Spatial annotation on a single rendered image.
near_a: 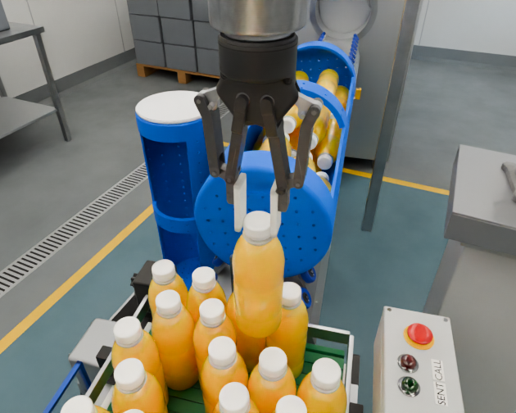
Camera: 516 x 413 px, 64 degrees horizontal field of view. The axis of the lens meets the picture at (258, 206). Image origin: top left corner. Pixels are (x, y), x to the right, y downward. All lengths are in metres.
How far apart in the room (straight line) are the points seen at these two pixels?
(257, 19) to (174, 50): 4.42
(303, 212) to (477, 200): 0.45
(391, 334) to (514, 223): 0.46
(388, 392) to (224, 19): 0.49
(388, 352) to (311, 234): 0.28
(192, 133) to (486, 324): 1.05
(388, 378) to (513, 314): 0.67
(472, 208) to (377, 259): 1.45
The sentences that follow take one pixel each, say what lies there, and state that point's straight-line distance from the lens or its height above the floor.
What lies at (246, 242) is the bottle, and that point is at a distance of 0.53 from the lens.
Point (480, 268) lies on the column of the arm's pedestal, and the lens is 1.15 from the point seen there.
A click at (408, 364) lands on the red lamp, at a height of 1.11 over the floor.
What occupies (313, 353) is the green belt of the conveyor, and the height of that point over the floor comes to 0.90.
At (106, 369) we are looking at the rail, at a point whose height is 0.98.
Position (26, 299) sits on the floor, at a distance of 2.44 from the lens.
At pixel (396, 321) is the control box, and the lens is 0.69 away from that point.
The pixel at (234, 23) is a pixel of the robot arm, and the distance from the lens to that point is 0.37.
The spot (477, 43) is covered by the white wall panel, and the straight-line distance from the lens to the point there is 5.97.
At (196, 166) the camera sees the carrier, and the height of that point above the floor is 0.85.
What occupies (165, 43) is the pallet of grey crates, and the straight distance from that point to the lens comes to 4.83.
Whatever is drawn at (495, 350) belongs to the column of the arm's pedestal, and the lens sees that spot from 1.36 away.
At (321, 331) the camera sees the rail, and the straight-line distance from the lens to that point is 0.81.
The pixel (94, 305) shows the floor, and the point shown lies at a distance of 2.27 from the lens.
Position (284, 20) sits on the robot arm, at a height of 1.54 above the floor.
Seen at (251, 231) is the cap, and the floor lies 1.29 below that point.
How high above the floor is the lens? 1.62
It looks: 36 degrees down
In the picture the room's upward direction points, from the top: straight up
